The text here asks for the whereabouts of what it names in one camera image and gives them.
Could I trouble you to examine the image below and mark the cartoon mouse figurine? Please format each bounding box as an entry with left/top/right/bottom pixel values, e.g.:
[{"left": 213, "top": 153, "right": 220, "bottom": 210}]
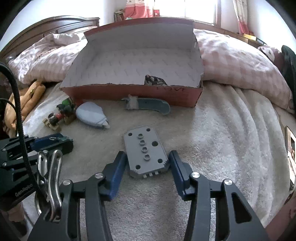
[{"left": 57, "top": 104, "right": 76, "bottom": 125}]

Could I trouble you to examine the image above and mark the grey plate with holes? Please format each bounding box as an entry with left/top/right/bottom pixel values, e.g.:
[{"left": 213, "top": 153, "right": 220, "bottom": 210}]
[{"left": 123, "top": 126, "right": 170, "bottom": 179}]

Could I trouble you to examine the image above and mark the blue grey curved tool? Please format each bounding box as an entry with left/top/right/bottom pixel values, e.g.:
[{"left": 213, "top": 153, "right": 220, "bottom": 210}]
[{"left": 121, "top": 95, "right": 171, "bottom": 115}]

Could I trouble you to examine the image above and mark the black white patterned pouch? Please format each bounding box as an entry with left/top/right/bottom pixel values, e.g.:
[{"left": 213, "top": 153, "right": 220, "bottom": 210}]
[{"left": 144, "top": 75, "right": 167, "bottom": 86}]

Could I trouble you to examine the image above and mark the wooden toy piece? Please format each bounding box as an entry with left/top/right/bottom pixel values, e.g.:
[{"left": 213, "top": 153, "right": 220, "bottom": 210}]
[{"left": 43, "top": 118, "right": 62, "bottom": 133}]

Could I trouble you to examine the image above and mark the red tube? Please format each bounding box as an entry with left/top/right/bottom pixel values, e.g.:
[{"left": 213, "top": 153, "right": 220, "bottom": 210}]
[{"left": 48, "top": 113, "right": 64, "bottom": 126}]

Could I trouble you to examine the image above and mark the green capped small bottle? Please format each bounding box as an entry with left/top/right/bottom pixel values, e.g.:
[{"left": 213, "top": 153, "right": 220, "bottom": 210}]
[{"left": 57, "top": 97, "right": 75, "bottom": 115}]

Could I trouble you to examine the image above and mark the silver metal spring clip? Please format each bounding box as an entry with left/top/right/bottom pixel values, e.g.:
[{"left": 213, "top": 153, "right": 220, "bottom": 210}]
[{"left": 34, "top": 150, "right": 63, "bottom": 222}]

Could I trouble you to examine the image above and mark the orange plush toy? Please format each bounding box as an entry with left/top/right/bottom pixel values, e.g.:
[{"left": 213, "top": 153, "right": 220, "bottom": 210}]
[{"left": 4, "top": 80, "right": 46, "bottom": 133}]

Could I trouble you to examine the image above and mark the red cardboard box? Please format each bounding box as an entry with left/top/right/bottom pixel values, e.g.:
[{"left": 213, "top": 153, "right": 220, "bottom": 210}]
[{"left": 61, "top": 18, "right": 204, "bottom": 108}]

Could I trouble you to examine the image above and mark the dark wooden headboard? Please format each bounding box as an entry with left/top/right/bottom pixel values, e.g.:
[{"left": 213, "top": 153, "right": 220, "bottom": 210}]
[{"left": 1, "top": 16, "right": 100, "bottom": 62}]

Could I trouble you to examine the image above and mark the pink checkered quilt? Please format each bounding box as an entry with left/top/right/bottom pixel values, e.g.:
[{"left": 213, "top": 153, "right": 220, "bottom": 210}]
[{"left": 9, "top": 29, "right": 295, "bottom": 113}]

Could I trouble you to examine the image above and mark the dark clothing pile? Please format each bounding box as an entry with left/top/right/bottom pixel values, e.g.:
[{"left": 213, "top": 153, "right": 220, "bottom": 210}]
[{"left": 281, "top": 45, "right": 295, "bottom": 91}]

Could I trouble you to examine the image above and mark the black cable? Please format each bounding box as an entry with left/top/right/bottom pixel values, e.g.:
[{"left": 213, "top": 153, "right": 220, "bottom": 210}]
[{"left": 0, "top": 62, "right": 47, "bottom": 207}]

